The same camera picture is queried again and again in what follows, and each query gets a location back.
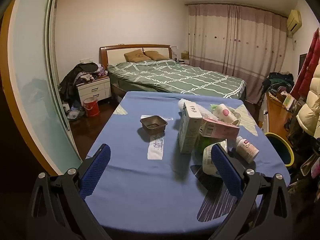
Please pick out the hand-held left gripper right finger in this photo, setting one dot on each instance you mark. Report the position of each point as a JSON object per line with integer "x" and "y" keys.
{"x": 225, "y": 170}

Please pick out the bedside lamp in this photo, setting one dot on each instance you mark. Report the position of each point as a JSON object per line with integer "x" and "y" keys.
{"x": 174, "y": 51}

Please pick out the tall white carton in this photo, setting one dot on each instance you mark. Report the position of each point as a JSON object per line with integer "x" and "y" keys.
{"x": 190, "y": 135}

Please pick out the green plastic packet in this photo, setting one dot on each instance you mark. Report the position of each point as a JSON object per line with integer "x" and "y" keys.
{"x": 203, "y": 144}

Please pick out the pink and white curtain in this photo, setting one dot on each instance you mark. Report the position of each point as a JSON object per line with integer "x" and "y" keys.
{"x": 237, "y": 42}

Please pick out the wooden side desk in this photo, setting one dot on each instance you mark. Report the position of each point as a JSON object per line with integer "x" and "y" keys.
{"x": 275, "y": 115}

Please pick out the floor clutter pile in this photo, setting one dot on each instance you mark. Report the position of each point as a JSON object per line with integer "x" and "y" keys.
{"x": 73, "y": 112}

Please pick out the pink print paper cup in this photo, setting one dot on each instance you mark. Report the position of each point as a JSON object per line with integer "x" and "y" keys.
{"x": 223, "y": 112}

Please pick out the wooden bed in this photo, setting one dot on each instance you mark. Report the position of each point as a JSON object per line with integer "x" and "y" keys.
{"x": 110, "y": 52}

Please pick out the white pill bottle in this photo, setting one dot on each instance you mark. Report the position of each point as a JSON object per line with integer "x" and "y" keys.
{"x": 247, "y": 150}

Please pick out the pale green box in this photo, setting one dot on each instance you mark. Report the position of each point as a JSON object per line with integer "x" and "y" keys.
{"x": 288, "y": 102}

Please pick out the dark clothes pile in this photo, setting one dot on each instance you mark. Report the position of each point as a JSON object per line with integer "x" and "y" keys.
{"x": 70, "y": 78}

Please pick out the white labelled packet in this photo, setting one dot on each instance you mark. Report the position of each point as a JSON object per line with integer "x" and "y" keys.
{"x": 208, "y": 160}

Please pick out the green checked duvet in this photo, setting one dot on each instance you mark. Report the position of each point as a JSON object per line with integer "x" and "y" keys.
{"x": 180, "y": 77}

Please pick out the white nightstand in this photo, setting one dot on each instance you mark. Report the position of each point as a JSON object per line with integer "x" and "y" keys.
{"x": 93, "y": 90}

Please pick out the white wall socket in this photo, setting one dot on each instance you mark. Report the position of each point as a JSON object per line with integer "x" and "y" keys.
{"x": 86, "y": 61}

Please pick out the sliding wardrobe door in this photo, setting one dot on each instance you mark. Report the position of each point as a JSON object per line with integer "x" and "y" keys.
{"x": 32, "y": 75}

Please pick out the pink cardboard box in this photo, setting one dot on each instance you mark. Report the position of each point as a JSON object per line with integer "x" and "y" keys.
{"x": 220, "y": 130}

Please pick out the cream air conditioner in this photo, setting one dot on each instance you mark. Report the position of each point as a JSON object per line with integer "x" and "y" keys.
{"x": 294, "y": 20}

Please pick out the brown pillow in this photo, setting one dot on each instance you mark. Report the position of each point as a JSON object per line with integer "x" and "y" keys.
{"x": 136, "y": 56}
{"x": 156, "y": 55}

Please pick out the plain red jacket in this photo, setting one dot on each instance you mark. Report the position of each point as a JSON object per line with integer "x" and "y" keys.
{"x": 306, "y": 70}

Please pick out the red bucket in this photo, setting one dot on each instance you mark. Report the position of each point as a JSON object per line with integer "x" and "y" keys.
{"x": 91, "y": 107}

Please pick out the colourful clothes pile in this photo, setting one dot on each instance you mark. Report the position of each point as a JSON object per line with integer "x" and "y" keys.
{"x": 278, "y": 82}

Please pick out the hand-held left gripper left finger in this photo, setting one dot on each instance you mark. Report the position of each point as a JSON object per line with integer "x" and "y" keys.
{"x": 96, "y": 170}

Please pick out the cream puffer jacket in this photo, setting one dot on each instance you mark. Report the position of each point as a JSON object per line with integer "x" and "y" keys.
{"x": 311, "y": 115}

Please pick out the yellow rimmed trash bin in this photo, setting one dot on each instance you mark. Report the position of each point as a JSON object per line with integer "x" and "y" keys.
{"x": 281, "y": 146}

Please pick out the black monitor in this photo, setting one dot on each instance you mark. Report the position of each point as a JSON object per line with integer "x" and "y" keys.
{"x": 303, "y": 62}

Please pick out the blue star print tablecloth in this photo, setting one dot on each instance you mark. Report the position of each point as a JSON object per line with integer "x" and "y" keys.
{"x": 137, "y": 180}

